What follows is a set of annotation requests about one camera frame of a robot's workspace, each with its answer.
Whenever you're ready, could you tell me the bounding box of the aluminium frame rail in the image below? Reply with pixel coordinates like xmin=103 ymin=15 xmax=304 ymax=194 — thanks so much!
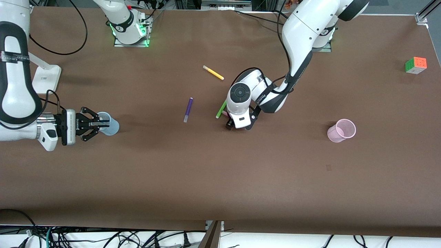
xmin=202 ymin=0 xmax=252 ymax=10

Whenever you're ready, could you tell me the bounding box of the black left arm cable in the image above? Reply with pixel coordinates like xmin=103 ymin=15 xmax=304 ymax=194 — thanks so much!
xmin=234 ymin=0 xmax=301 ymax=95

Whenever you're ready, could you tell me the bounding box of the black looped floor cable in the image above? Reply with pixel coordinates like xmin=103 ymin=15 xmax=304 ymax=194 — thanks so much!
xmin=0 ymin=208 xmax=38 ymax=238

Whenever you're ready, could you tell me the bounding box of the blue mesh cup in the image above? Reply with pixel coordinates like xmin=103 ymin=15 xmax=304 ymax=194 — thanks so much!
xmin=96 ymin=112 xmax=120 ymax=136

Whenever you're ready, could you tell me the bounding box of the aluminium corner extrusion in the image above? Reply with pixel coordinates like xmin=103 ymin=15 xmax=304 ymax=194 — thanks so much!
xmin=415 ymin=0 xmax=441 ymax=25

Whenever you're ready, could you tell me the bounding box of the brown table cover sheet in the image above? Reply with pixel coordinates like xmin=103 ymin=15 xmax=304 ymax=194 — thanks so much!
xmin=0 ymin=7 xmax=441 ymax=238

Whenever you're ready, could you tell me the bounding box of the yellow marker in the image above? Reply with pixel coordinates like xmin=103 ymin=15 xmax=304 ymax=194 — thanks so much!
xmin=203 ymin=65 xmax=225 ymax=81

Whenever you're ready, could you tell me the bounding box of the purple marker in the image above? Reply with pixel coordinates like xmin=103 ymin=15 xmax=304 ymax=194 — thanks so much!
xmin=183 ymin=97 xmax=193 ymax=123

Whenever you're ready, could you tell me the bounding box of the pink mesh cup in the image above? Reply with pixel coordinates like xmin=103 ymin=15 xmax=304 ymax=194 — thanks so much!
xmin=327 ymin=119 xmax=357 ymax=143

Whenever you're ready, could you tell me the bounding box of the black cable across table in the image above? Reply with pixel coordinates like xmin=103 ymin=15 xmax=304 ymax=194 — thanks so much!
xmin=234 ymin=10 xmax=287 ymax=25

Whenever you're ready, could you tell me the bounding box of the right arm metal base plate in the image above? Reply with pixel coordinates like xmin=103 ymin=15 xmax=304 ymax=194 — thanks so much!
xmin=114 ymin=15 xmax=152 ymax=48

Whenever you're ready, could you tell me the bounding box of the colourful puzzle cube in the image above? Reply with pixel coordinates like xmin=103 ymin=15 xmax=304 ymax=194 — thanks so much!
xmin=405 ymin=57 xmax=428 ymax=74

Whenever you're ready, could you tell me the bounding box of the white stand base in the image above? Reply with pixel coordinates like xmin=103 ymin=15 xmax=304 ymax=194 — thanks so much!
xmin=29 ymin=52 xmax=62 ymax=95

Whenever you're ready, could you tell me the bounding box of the black base cable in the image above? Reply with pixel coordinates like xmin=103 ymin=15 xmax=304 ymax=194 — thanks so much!
xmin=138 ymin=5 xmax=164 ymax=22

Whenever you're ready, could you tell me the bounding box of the long black right arm cable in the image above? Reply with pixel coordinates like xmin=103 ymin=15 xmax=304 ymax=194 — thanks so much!
xmin=29 ymin=0 xmax=88 ymax=55

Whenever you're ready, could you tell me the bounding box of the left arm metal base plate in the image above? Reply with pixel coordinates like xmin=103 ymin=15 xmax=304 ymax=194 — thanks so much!
xmin=312 ymin=41 xmax=333 ymax=53

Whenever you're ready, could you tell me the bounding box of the green marker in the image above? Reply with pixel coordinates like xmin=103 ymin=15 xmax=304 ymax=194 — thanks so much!
xmin=216 ymin=100 xmax=228 ymax=119

